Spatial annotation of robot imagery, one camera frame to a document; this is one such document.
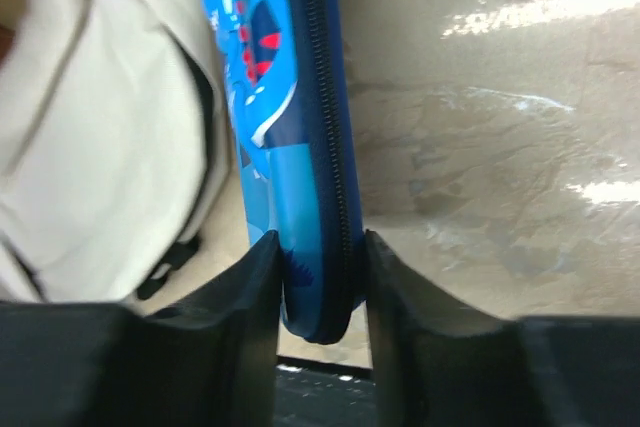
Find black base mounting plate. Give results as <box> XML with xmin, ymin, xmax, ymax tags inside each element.
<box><xmin>273</xmin><ymin>356</ymin><xmax>378</xmax><ymax>427</ymax></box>

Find blue dinosaur pencil case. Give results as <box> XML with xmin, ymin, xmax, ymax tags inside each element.
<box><xmin>202</xmin><ymin>0</ymin><xmax>364</xmax><ymax>344</ymax></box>

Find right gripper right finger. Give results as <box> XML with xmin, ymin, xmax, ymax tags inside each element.
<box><xmin>366</xmin><ymin>231</ymin><xmax>639</xmax><ymax>426</ymax></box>

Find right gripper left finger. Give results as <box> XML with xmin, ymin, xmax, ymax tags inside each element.
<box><xmin>1</xmin><ymin>232</ymin><xmax>280</xmax><ymax>426</ymax></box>

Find beige canvas backpack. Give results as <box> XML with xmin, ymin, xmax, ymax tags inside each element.
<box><xmin>1</xmin><ymin>0</ymin><xmax>229</xmax><ymax>303</ymax></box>

